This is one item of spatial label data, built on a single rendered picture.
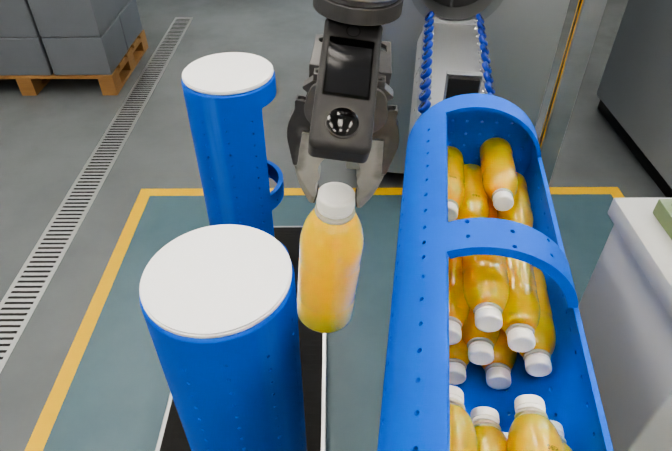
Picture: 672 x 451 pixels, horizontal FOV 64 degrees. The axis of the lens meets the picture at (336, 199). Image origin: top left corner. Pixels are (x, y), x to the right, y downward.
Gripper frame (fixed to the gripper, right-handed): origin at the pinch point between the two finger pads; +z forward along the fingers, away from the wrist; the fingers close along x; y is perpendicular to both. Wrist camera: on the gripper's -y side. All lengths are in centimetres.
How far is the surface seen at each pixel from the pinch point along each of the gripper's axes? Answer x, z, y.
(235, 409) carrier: 15, 64, 9
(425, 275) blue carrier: -14.1, 22.8, 11.4
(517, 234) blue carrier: -27.2, 18.3, 17.2
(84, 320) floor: 96, 155, 85
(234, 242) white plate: 19, 42, 32
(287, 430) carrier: 5, 82, 14
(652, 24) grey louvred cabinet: -159, 70, 247
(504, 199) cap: -32, 30, 39
